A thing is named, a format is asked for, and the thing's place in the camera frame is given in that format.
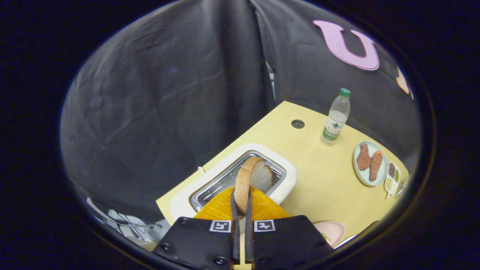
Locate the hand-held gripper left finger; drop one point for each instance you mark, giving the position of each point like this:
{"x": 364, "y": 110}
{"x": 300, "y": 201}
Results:
{"x": 235, "y": 240}

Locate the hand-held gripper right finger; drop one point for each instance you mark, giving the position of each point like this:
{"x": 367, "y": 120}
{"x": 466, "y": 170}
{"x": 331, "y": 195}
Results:
{"x": 249, "y": 240}

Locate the toasted bread slice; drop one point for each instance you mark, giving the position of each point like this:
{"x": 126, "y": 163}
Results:
{"x": 242, "y": 183}

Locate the white toaster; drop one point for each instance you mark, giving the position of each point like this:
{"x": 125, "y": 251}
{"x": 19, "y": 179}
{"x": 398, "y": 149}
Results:
{"x": 288, "y": 176}

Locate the pink round plate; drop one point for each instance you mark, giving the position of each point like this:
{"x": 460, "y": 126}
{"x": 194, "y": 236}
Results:
{"x": 333, "y": 229}

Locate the white plate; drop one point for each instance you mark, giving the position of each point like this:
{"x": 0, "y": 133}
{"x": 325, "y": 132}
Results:
{"x": 344, "y": 242}

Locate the beige jacket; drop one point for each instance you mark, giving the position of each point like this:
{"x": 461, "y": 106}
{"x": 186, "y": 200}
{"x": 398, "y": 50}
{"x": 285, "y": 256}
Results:
{"x": 112, "y": 221}

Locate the brown meat patty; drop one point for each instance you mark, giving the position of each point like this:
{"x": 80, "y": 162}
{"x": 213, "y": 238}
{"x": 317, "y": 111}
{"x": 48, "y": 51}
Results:
{"x": 375, "y": 167}
{"x": 363, "y": 159}

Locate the clear plastic water bottle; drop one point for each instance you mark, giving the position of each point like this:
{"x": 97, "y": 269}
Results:
{"x": 335, "y": 120}

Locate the white divided condiment dish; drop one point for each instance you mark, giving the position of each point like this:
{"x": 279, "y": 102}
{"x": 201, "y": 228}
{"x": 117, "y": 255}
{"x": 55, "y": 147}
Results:
{"x": 392, "y": 183}

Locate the pale green oval plate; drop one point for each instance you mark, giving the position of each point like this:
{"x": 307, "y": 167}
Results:
{"x": 385, "y": 165}

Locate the black backdrop cloth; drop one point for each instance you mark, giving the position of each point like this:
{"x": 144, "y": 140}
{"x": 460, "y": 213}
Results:
{"x": 168, "y": 93}

